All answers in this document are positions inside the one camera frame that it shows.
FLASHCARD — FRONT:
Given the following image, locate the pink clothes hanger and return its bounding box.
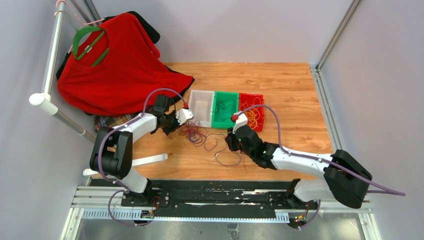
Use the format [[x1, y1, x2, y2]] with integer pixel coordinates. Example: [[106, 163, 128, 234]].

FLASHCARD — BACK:
[[51, 0, 105, 53]]

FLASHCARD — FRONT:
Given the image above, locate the red cable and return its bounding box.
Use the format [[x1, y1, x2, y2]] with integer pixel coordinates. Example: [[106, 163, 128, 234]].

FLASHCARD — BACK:
[[178, 119, 208, 143]]

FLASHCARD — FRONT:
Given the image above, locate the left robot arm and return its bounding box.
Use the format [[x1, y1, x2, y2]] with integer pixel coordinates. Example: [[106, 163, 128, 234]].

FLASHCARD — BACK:
[[89, 95, 181, 207]]

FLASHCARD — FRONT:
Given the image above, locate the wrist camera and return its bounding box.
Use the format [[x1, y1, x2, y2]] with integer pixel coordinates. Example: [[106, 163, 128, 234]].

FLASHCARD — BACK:
[[175, 108, 195, 126], [231, 111, 248, 134]]

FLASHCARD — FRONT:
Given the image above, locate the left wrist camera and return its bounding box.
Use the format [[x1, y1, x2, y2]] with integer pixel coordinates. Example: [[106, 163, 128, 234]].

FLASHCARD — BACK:
[[175, 108, 195, 126]]

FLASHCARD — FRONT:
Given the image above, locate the white plastic bin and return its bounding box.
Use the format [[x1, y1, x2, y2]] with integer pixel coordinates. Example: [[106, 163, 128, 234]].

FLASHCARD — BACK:
[[188, 89, 215, 128]]

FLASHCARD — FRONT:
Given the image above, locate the aluminium frame rail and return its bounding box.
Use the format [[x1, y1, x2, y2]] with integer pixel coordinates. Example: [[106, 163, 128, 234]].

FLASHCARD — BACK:
[[308, 0, 375, 213]]

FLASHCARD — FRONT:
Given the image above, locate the green plastic bin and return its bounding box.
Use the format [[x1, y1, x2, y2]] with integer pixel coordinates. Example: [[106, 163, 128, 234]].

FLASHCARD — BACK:
[[211, 91, 239, 129]]

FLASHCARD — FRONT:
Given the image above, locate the red t-shirt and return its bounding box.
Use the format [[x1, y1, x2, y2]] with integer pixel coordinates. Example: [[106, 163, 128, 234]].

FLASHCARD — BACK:
[[56, 12, 196, 117]]

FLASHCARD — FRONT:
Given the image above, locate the yellow cable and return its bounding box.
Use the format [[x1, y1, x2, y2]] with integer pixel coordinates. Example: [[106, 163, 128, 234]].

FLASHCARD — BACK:
[[240, 96, 263, 132]]

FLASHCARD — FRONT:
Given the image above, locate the red plastic bin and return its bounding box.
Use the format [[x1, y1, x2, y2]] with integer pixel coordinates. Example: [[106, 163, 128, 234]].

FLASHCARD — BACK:
[[238, 92, 265, 132]]

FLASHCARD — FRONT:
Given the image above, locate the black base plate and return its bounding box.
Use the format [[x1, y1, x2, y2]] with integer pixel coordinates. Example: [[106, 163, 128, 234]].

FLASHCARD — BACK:
[[106, 179, 317, 219]]

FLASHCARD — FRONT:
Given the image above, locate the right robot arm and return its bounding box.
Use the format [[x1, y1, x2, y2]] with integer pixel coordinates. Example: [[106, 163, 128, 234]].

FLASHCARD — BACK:
[[225, 125, 372, 209]]

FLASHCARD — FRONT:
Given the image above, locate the plaid shirt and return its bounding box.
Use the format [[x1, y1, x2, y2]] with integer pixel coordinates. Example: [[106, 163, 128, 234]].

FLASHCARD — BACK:
[[94, 113, 135, 133]]

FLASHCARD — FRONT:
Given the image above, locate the white clothes rack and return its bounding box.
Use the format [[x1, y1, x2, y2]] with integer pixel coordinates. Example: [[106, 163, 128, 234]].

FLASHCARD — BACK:
[[28, 0, 101, 146]]

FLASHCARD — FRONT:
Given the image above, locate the green clothes hanger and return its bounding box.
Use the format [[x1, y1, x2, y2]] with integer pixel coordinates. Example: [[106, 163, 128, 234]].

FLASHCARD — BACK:
[[71, 26, 110, 67]]

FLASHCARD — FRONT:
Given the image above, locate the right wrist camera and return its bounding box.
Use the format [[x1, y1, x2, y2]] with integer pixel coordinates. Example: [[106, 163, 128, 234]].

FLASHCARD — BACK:
[[231, 111, 248, 134]]

